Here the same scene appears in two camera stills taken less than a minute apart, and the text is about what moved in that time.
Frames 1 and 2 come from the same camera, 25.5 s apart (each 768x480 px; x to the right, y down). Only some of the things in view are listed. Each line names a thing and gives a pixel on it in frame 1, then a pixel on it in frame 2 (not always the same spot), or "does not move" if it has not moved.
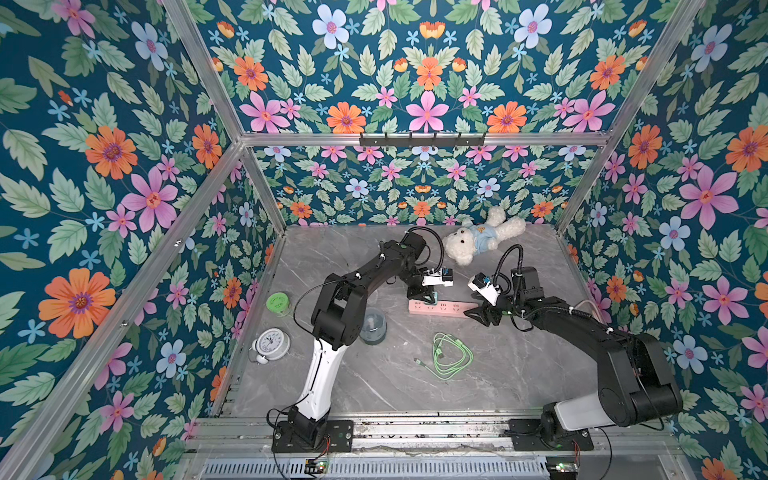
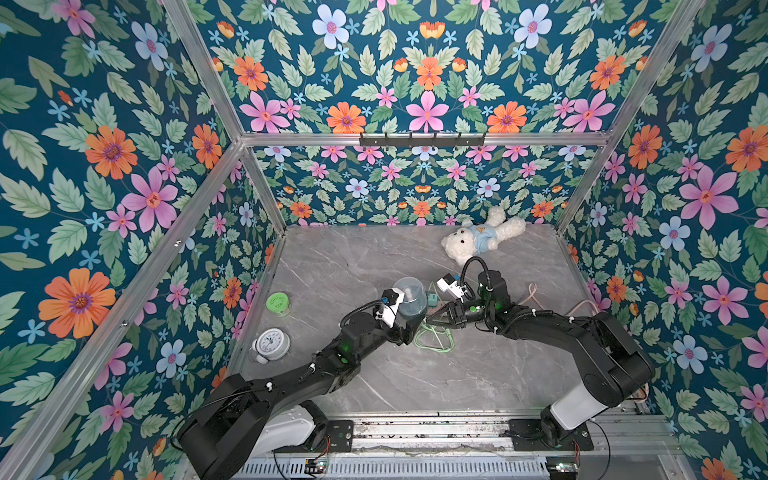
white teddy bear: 464,242 does not move
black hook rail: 474,141 does not move
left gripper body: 416,290 → 395,336
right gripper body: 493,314 → 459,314
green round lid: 277,302 does not move
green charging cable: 451,357 → 433,349
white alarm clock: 270,344 does not move
